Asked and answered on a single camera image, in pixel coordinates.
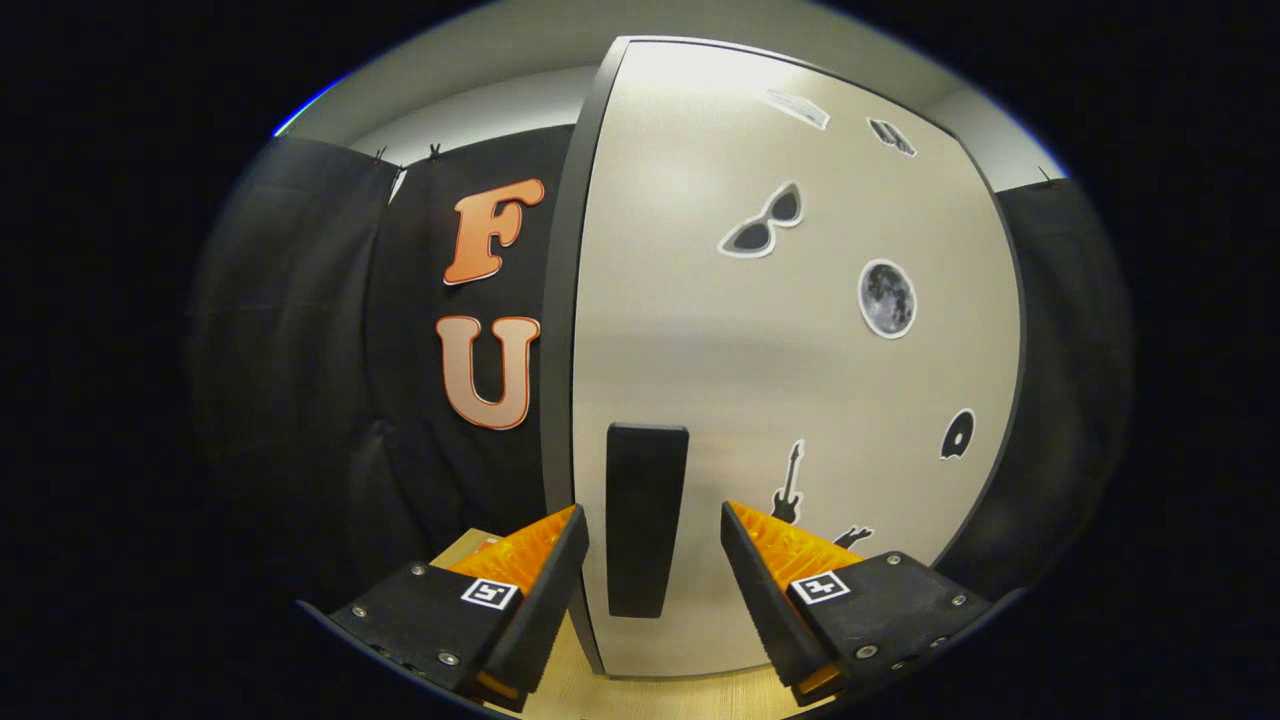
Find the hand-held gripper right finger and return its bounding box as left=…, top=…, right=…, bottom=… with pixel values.
left=720, top=500, right=991, bottom=706

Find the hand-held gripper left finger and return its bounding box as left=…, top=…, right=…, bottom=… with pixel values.
left=328, top=503, right=591, bottom=713

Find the black door handle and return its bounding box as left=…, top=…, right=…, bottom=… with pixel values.
left=605, top=422, right=691, bottom=619

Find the dark grey shoe cabinet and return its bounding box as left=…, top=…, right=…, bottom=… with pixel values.
left=540, top=35, right=1031, bottom=681

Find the beige shoe cabinet door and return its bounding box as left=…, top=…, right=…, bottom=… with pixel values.
left=572, top=40, right=1023, bottom=679

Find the beige orange cover book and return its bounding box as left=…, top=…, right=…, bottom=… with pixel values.
left=430, top=528, right=506, bottom=576

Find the black backdrop cloth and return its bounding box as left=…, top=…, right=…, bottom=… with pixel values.
left=185, top=125, right=1136, bottom=601

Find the long ceiling light strip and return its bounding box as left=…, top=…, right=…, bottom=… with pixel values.
left=272, top=75, right=351, bottom=138

